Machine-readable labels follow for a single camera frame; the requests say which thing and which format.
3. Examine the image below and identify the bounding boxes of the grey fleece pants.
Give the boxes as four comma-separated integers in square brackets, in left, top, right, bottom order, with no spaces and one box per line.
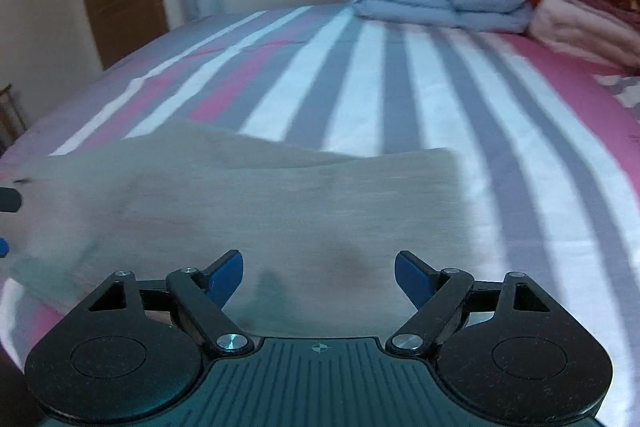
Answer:
[1,121,477,337]

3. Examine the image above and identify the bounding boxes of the dark wooden chair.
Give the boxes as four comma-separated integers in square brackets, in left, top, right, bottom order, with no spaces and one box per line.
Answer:
[0,83,27,154]

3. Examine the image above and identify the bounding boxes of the striped pink grey bedsheet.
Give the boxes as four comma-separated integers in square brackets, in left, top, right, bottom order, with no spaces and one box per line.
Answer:
[1,5,639,426]

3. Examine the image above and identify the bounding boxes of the striped pillow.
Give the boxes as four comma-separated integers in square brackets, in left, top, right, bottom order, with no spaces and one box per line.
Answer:
[596,75,640,112]

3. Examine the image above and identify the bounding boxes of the folded pink blanket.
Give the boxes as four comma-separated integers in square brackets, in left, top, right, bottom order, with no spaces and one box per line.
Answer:
[527,0,639,72]

